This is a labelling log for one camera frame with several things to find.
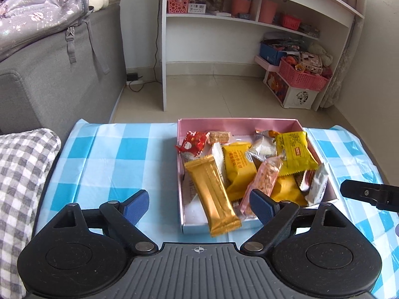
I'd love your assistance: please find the white bookshelf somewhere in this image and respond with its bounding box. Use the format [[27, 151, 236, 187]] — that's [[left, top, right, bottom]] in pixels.
[[160, 0, 366, 112]]

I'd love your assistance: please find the white pecan packet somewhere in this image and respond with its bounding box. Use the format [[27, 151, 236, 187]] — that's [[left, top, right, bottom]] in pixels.
[[183, 174, 206, 209]]

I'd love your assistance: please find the pink pot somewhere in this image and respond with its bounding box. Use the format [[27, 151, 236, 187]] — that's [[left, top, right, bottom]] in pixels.
[[259, 0, 278, 24], [231, 0, 251, 14]]

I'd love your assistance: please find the gold snack bar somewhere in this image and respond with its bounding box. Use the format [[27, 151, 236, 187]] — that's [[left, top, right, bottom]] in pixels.
[[184, 154, 243, 238]]

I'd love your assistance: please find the small red basket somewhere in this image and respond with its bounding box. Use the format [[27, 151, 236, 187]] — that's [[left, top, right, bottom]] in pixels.
[[282, 15, 302, 28]]

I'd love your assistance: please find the grey checked pillow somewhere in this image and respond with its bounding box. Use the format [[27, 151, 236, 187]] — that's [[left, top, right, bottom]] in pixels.
[[0, 128, 62, 287]]

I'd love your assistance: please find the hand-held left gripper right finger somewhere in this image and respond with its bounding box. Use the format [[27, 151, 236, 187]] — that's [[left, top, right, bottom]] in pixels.
[[240, 189, 350, 253]]

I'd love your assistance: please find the blue box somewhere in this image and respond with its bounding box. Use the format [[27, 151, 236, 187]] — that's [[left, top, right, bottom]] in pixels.
[[260, 42, 287, 66]]

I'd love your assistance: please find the pink tray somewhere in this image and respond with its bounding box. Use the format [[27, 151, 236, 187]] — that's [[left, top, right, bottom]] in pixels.
[[254, 55, 281, 73]]

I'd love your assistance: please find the yellow snack packet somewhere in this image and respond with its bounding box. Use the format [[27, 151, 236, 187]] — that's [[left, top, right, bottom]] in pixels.
[[222, 142, 254, 200], [274, 132, 319, 177], [271, 174, 309, 207]]

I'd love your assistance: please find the red snack packet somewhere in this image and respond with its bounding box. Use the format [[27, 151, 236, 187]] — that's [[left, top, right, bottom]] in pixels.
[[175, 130, 210, 157]]

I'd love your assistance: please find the white almond packet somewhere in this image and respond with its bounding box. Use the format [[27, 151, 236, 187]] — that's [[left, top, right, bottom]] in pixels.
[[299, 162, 330, 207]]

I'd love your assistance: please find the pink cardboard box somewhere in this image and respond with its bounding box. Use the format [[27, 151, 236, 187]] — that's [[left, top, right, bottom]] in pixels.
[[177, 118, 338, 235]]

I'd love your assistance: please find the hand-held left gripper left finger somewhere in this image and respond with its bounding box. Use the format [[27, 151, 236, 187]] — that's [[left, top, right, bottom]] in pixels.
[[48, 189, 157, 253]]

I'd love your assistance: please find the small pink basket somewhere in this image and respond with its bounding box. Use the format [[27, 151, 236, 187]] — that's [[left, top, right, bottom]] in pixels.
[[168, 0, 189, 14]]

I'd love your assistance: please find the small white snack packet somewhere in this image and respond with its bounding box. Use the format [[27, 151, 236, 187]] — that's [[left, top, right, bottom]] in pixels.
[[211, 142, 228, 184]]

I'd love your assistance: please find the beige plush toy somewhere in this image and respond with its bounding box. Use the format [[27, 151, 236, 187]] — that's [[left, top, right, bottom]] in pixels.
[[308, 42, 333, 66]]

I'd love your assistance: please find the black power cable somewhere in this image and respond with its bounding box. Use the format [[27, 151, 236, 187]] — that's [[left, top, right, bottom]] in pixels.
[[129, 22, 163, 93]]

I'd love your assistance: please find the pink snack packet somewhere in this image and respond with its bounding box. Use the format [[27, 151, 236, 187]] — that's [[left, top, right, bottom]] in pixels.
[[239, 156, 283, 216]]

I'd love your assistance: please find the small clear snack packet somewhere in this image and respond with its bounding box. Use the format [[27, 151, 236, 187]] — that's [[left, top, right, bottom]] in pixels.
[[247, 135, 279, 163]]

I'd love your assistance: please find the blue checked tablecloth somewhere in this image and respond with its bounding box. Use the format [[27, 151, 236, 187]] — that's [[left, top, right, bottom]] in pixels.
[[33, 119, 399, 299]]

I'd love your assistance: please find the white storage box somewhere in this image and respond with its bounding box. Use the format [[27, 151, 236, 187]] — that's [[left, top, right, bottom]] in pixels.
[[263, 70, 325, 109]]

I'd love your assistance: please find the large pink basket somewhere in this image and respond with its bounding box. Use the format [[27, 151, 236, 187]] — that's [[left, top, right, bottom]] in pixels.
[[278, 58, 331, 92]]

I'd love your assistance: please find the grey printed backpack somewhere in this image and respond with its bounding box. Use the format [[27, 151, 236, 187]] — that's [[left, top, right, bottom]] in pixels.
[[0, 0, 109, 75]]

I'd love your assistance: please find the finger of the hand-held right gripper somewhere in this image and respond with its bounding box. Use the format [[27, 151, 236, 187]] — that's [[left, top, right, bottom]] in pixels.
[[340, 179, 399, 214]]

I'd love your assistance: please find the clear cracker packet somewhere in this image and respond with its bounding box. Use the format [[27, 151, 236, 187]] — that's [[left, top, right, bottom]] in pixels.
[[207, 131, 233, 145]]

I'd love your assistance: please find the grey sofa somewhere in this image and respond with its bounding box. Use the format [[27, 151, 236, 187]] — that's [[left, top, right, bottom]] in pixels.
[[0, 1, 127, 134]]

